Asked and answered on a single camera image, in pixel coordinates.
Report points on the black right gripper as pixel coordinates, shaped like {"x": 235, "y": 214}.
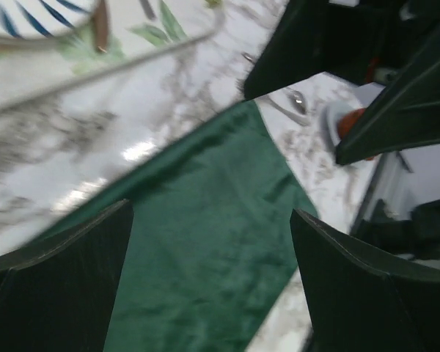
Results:
{"x": 363, "y": 44}

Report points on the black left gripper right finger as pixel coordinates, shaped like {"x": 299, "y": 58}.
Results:
{"x": 361, "y": 298}

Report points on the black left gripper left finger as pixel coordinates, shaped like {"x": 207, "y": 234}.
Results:
{"x": 58, "y": 294}

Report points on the dark green cloth napkin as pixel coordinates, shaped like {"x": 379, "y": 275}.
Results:
{"x": 210, "y": 248}

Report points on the white saucer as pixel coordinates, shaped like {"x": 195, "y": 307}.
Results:
{"x": 340, "y": 114}

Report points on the silver spoon on table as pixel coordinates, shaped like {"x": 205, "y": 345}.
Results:
{"x": 297, "y": 99}

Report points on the leaf-patterned serving tray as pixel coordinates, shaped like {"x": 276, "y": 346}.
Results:
{"x": 138, "y": 30}

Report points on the striped white round plate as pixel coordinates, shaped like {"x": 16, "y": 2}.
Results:
{"x": 38, "y": 19}

